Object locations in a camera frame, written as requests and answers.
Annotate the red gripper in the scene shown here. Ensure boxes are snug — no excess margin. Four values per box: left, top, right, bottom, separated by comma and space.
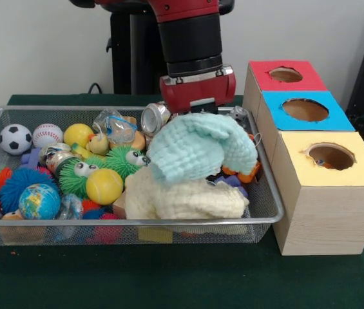
159, 65, 236, 114

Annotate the mint green muslin cloth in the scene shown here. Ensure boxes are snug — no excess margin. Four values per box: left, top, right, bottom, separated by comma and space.
149, 113, 259, 187

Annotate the cream muslin cloth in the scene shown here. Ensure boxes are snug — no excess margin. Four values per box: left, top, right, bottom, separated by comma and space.
124, 173, 250, 220

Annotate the wooden box with three holes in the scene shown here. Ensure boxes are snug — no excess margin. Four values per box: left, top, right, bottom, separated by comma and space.
242, 59, 364, 257

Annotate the silver toy robot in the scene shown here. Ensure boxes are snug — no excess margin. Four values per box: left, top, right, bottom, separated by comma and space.
229, 106, 249, 125

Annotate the green spiky toy with eyes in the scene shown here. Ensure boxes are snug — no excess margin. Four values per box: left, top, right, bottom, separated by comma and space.
57, 157, 98, 196
106, 145, 152, 181

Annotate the plain yellow ball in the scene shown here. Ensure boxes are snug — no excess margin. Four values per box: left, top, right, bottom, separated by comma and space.
63, 123, 95, 149

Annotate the yellow tennis ball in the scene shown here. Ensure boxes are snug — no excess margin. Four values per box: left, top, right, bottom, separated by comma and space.
85, 169, 124, 206

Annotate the white toy baseball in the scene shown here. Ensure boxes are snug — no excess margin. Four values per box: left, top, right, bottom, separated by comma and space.
32, 124, 64, 149

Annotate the dark green tablecloth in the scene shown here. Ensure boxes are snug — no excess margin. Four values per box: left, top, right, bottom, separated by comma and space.
0, 94, 364, 309

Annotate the black and white soccer ball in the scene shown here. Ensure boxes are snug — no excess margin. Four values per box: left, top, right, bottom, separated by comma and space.
0, 124, 34, 156

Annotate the globe print ball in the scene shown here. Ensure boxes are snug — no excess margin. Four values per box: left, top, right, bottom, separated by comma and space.
18, 183, 62, 220

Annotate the blue spiky rubber ball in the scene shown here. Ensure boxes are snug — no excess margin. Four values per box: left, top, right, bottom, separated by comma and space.
0, 167, 59, 214

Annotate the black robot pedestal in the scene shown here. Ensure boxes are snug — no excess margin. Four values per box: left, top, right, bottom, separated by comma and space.
106, 0, 236, 95

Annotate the silver wire mesh bin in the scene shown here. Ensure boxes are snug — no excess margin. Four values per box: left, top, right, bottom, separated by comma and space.
0, 105, 285, 248

